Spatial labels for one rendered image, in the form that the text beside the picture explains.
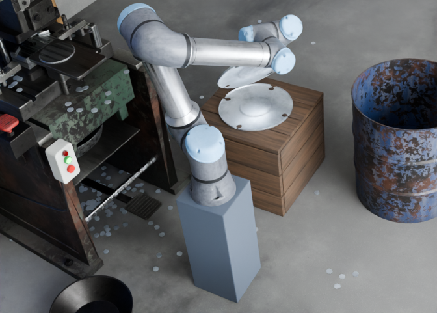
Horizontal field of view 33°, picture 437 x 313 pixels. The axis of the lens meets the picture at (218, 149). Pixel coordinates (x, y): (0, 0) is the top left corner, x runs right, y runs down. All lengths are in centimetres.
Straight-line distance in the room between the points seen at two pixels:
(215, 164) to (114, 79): 60
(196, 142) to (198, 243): 42
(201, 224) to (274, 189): 49
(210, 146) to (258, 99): 70
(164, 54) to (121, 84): 72
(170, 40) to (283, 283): 108
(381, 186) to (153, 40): 115
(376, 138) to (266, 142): 40
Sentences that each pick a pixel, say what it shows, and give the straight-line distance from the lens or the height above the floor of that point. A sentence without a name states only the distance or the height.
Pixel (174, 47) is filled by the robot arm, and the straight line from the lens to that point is 201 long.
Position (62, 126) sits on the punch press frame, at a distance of 256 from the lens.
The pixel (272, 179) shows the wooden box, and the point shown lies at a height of 19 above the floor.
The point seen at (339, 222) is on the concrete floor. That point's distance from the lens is 289.
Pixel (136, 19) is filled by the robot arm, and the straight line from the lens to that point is 209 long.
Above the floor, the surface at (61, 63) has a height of 78.
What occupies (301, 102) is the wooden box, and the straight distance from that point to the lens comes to 288.
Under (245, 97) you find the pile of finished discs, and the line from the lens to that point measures 293.
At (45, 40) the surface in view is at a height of 78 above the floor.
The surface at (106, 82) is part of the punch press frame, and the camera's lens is 265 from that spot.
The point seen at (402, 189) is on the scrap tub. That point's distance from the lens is 276.
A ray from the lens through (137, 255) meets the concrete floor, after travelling 288.
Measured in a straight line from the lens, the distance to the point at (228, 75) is 269.
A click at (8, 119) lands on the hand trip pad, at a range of 241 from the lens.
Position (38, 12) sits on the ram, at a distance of 253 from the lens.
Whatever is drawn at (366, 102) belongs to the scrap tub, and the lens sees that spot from 290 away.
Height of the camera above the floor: 213
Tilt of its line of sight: 41 degrees down
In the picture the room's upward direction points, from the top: 9 degrees counter-clockwise
